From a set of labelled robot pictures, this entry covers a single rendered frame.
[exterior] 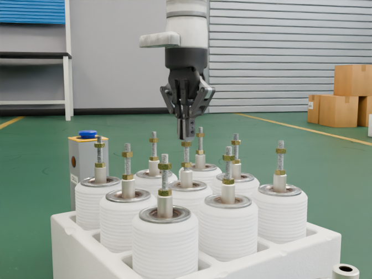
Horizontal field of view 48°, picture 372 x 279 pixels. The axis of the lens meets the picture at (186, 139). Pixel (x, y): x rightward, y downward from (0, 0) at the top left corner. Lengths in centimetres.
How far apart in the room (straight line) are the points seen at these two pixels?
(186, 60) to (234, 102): 513
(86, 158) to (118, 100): 470
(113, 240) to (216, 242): 16
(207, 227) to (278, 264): 12
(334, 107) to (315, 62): 217
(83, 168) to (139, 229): 39
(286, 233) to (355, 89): 364
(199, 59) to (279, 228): 31
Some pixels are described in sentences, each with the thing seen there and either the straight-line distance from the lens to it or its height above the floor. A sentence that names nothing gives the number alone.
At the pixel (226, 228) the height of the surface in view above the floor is 22.
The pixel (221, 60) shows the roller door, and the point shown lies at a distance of 576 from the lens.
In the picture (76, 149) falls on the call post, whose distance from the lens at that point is 95.
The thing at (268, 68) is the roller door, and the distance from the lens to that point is 599.
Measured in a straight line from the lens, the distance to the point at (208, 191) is 74.
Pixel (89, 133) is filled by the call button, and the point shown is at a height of 33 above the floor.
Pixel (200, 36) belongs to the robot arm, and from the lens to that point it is 71.
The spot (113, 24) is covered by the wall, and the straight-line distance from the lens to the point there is 566.
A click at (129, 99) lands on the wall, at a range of 563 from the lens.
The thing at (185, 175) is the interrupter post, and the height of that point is 27.
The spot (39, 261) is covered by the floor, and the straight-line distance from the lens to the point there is 113.
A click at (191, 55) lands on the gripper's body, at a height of 48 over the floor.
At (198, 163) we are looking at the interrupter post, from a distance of 91.
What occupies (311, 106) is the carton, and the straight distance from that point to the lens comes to 465.
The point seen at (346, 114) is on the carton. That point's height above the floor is 13.
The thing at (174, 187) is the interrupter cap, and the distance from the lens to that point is 74.
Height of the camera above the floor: 44
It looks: 8 degrees down
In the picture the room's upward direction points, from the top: straight up
